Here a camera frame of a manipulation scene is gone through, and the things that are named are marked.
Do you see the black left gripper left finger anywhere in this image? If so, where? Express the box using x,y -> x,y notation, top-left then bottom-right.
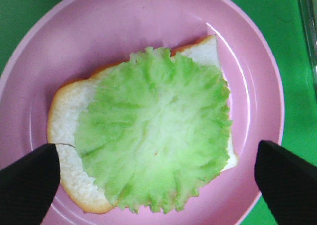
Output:
0,143 -> 60,225

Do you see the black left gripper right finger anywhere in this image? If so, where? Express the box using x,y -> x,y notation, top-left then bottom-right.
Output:
254,140 -> 317,225

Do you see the toast bread slice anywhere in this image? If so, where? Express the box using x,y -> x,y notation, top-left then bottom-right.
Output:
47,35 -> 239,214

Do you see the green lettuce leaf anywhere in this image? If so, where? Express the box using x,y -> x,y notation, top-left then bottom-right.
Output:
75,47 -> 231,213

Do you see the pink round plate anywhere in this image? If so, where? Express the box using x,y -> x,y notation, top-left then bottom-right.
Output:
0,0 -> 284,225

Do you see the clear plastic tray right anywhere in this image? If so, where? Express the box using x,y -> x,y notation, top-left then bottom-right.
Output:
298,0 -> 317,91

